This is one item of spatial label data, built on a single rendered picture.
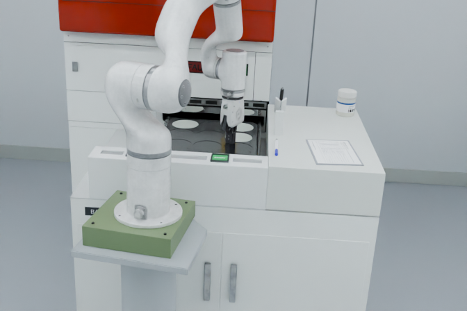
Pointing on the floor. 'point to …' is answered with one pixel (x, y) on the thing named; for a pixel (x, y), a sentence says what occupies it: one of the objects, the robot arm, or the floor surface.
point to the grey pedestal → (149, 271)
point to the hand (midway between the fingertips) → (230, 137)
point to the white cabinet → (252, 262)
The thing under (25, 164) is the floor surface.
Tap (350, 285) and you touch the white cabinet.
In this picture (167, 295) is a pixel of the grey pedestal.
